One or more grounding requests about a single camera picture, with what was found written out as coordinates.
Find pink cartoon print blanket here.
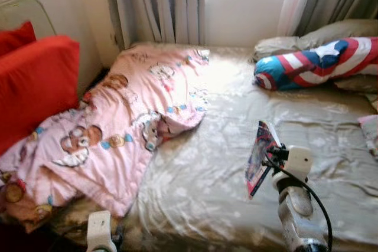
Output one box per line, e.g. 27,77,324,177
0,48,210,233

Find thin red cushion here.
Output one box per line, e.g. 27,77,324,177
0,21,37,57

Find thick red cushion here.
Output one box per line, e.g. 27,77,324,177
0,35,80,155

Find colourful comic book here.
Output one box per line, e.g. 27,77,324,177
245,120,283,199

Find grey duvet with pink edge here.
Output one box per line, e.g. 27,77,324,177
357,114,378,152

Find cream pillow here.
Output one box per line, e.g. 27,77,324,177
366,93,378,111

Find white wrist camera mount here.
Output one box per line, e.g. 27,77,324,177
282,146,312,183
87,211,117,252

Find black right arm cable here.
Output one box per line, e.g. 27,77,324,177
263,158,333,252

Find small pale grey pillow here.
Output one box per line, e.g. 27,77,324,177
254,35,302,63

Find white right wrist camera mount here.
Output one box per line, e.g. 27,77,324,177
282,146,312,183

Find flat grey floral pillow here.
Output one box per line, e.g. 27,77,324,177
334,74,378,93

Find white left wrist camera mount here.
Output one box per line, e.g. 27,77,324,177
87,211,117,252

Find red white blue bolster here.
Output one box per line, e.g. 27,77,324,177
254,37,378,91

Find grey quilted mattress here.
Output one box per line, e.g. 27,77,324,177
0,0,58,40

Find bed with grey floral sheet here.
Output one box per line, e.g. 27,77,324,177
50,41,378,252

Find large grey floral pillow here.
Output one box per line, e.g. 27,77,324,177
298,19,378,50

